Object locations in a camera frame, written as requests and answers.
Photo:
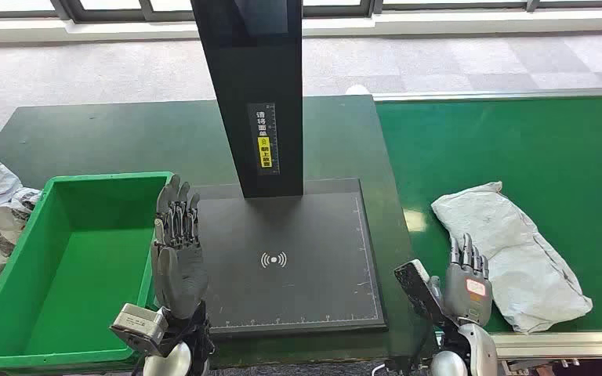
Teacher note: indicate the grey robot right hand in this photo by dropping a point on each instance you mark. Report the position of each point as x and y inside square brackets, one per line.
[467, 301]

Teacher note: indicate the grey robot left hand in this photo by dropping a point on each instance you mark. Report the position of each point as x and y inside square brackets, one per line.
[179, 275]

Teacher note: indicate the plain grey parcel bag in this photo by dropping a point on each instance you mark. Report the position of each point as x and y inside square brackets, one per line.
[519, 259]

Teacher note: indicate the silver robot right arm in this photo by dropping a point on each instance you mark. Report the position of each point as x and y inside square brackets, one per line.
[480, 347]

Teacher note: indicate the green conveyor belt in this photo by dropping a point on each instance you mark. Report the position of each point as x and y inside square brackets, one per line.
[514, 145]

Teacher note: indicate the black scanner machine column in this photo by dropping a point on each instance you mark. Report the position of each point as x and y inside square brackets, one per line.
[254, 72]

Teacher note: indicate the green plastic crate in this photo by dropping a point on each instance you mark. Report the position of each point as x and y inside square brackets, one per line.
[72, 280]

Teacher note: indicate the black scanner base platform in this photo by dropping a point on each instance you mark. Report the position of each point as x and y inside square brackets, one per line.
[306, 233]

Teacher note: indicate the black yellow ruler sticker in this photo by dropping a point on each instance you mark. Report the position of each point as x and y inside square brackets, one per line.
[263, 150]

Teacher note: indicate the white round cap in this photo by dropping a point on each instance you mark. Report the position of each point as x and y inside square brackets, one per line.
[357, 90]

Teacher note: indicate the black column display screen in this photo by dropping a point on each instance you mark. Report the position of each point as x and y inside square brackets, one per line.
[262, 15]

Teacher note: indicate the white window sill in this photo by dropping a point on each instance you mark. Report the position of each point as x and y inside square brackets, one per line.
[436, 23]

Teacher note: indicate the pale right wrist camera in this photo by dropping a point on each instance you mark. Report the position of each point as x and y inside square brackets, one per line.
[420, 290]

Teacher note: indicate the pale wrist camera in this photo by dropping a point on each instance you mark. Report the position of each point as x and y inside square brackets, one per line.
[420, 290]
[137, 327]

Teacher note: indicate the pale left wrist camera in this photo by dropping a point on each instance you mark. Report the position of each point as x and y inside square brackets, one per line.
[137, 327]

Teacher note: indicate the dark window frame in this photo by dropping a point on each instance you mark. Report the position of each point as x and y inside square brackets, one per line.
[145, 9]

